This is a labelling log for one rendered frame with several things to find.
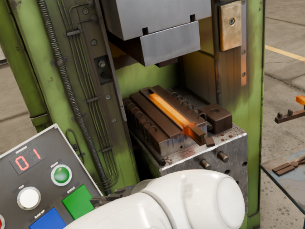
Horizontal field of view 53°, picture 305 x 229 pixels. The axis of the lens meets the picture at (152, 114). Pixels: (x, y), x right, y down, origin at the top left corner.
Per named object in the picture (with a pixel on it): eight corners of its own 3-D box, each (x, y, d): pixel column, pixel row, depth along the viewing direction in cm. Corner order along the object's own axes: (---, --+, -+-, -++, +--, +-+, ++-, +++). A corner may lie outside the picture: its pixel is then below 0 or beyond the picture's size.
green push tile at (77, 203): (98, 205, 87) (84, 183, 86) (78, 223, 82) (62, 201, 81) (96, 205, 88) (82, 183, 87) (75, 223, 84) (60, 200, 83)
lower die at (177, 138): (207, 138, 117) (206, 119, 113) (161, 157, 111) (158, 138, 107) (160, 98, 151) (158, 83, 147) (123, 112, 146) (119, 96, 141)
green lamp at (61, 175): (73, 181, 84) (68, 168, 82) (56, 187, 83) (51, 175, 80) (71, 174, 87) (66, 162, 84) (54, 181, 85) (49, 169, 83)
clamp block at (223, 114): (233, 127, 120) (233, 113, 117) (215, 135, 118) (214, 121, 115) (216, 115, 130) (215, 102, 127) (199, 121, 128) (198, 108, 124)
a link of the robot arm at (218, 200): (176, 164, 57) (119, 191, 49) (243, 154, 45) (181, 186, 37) (194, 219, 57) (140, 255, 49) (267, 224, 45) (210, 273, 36)
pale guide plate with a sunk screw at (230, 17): (242, 45, 121) (241, 1, 112) (223, 51, 118) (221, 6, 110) (238, 44, 122) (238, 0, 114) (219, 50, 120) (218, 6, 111)
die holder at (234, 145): (248, 213, 138) (248, 132, 116) (174, 251, 128) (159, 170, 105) (186, 151, 184) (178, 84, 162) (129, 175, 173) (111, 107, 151)
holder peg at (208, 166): (212, 169, 110) (211, 163, 109) (205, 172, 109) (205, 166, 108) (205, 163, 113) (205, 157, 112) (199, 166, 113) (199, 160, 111)
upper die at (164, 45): (200, 49, 99) (198, 20, 94) (145, 67, 93) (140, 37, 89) (149, 27, 134) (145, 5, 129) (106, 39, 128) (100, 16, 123)
